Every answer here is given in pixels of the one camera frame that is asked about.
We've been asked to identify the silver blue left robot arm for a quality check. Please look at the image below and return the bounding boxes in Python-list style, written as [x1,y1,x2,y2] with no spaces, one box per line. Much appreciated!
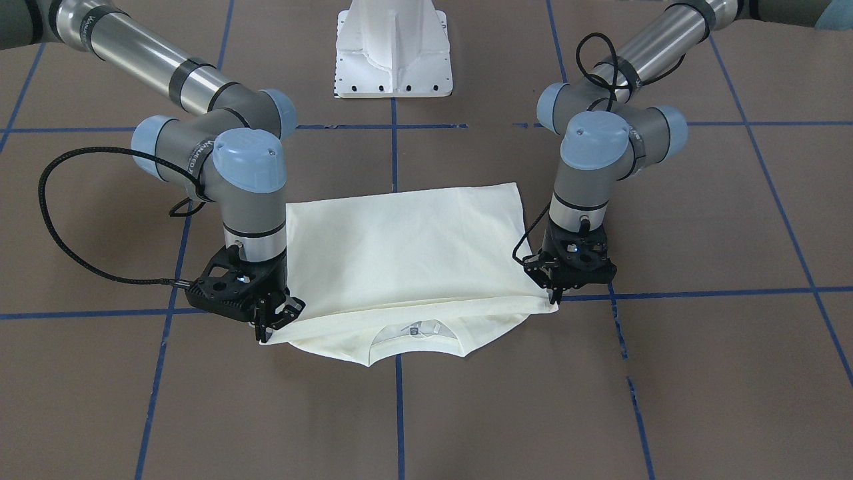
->
[517,1,851,305]

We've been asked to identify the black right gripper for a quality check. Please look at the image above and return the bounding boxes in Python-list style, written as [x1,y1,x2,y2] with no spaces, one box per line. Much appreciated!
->
[185,245,307,344]

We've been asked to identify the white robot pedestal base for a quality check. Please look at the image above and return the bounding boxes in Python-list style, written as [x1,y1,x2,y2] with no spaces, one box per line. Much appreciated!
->
[333,1,454,99]

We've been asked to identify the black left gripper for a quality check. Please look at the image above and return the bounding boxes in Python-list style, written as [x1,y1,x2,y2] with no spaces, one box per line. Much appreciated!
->
[522,223,616,305]

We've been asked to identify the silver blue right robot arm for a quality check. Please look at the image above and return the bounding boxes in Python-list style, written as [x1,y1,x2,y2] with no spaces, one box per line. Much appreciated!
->
[1,1,305,343]

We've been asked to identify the cream long-sleeve cat shirt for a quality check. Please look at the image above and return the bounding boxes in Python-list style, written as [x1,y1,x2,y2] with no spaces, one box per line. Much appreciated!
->
[269,183,558,367]

